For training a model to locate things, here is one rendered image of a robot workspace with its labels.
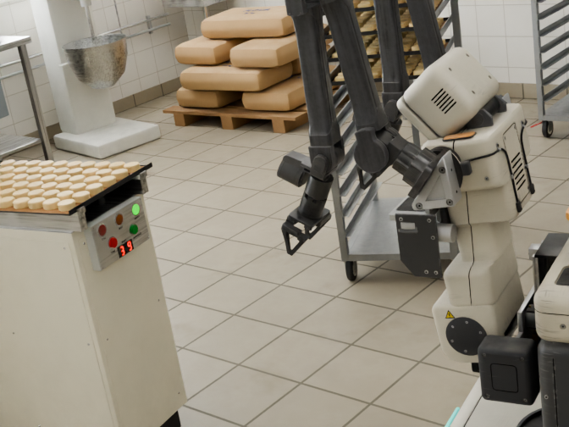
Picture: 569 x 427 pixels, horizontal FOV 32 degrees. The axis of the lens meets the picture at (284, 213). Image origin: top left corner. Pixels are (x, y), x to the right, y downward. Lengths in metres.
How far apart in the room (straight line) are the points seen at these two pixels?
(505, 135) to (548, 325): 0.44
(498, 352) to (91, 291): 1.21
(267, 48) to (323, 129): 4.24
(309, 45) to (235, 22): 4.62
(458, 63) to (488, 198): 0.31
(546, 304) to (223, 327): 2.07
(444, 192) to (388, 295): 1.93
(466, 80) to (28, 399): 1.80
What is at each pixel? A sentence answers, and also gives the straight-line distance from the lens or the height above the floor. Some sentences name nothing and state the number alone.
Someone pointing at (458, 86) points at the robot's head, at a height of 1.21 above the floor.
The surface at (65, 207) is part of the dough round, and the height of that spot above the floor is 0.92.
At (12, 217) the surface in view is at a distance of 3.01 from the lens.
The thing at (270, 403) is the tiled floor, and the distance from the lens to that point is 3.45.
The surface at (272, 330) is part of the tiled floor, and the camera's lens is 3.92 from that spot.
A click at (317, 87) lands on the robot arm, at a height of 1.26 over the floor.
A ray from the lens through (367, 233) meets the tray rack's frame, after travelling 4.30.
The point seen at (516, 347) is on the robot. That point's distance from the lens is 2.34.
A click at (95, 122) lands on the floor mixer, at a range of 7.07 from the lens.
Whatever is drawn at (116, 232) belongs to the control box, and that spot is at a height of 0.78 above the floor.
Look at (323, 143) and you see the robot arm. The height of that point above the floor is 1.13.
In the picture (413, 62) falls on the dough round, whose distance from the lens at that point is 4.01.
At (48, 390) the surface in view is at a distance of 3.25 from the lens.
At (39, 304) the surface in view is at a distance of 3.08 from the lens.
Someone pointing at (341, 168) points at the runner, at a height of 0.50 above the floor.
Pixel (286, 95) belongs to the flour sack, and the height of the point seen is 0.23.
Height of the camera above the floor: 1.77
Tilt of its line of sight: 20 degrees down
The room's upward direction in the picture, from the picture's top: 9 degrees counter-clockwise
